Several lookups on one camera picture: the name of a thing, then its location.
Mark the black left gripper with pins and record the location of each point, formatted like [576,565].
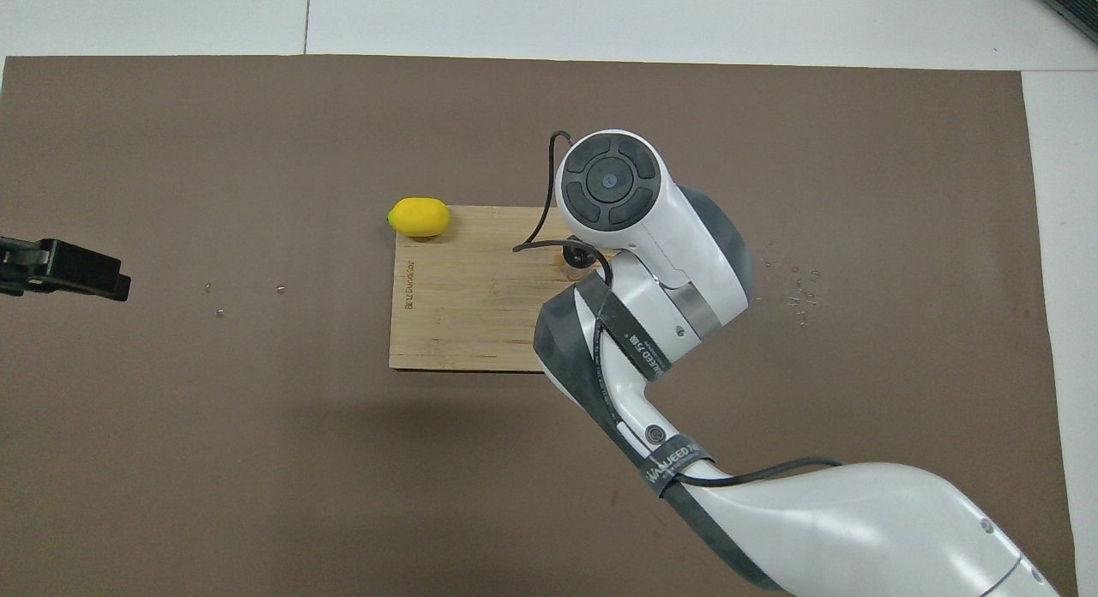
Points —
[21,280]

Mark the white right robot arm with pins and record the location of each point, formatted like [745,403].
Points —
[686,245]

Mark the brown table mat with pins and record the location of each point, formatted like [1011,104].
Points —
[257,494]

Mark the yellow lemon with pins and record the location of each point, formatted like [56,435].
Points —
[419,217]

